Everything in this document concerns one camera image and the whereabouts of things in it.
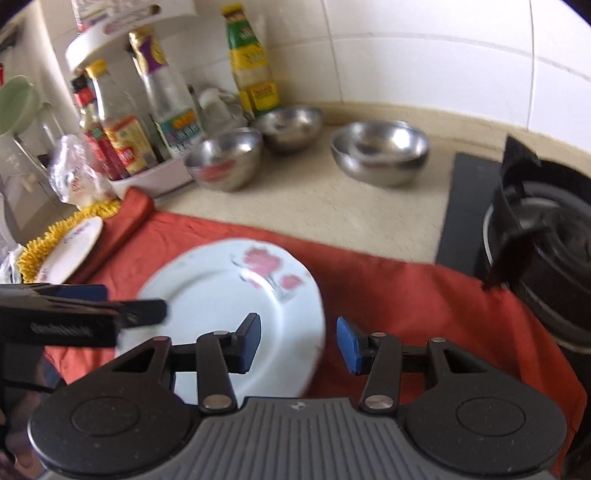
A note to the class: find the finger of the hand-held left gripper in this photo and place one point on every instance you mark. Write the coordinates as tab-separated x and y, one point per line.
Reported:
81	292
143	311

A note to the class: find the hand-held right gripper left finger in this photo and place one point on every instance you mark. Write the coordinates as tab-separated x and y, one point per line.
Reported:
247	346

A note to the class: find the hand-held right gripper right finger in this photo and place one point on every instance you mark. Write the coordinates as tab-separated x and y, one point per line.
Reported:
349	346

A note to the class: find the small white plate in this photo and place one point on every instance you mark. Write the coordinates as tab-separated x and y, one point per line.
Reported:
69	249

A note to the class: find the large white floral plate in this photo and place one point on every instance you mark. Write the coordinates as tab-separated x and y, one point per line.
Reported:
207	286

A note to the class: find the large stainless steel bowl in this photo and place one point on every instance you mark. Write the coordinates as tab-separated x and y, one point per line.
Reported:
381	152

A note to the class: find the red cloth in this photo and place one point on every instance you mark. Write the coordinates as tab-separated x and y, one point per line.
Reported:
392	295

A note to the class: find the white plastic bag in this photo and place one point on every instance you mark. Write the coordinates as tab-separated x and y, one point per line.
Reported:
9	265

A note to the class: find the yellow chenille mat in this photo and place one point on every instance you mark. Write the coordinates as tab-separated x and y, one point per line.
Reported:
99	210

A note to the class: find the clear plastic bag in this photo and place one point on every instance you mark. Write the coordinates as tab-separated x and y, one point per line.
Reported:
74	170

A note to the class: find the clear plastic container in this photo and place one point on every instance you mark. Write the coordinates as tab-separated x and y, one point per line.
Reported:
18	175

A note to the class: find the dark red-label sauce bottle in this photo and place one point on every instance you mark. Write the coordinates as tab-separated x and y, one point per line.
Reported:
99	150

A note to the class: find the yellow-capped red-label sauce bottle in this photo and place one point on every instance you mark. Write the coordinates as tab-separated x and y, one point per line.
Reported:
124	138

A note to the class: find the black glass gas stove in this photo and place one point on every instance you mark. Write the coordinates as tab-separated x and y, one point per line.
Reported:
466	207

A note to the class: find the purple-necked green-label clear bottle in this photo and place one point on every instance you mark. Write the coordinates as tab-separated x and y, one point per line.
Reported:
178	129

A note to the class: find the pale green bowl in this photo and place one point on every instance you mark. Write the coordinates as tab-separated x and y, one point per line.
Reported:
16	106

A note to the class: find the white plastic cup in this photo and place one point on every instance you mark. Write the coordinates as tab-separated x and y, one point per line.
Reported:
217	104

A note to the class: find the gas stove burner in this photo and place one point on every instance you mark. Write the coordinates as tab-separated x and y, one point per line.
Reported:
561	258

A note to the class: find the black iron pot support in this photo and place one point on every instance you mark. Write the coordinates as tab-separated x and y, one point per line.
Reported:
517	161

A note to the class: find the white two-tier condiment rack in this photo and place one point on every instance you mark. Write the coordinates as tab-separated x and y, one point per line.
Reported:
92	41

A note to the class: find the green yellow label sauce bottle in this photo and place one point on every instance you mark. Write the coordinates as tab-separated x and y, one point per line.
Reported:
249	60

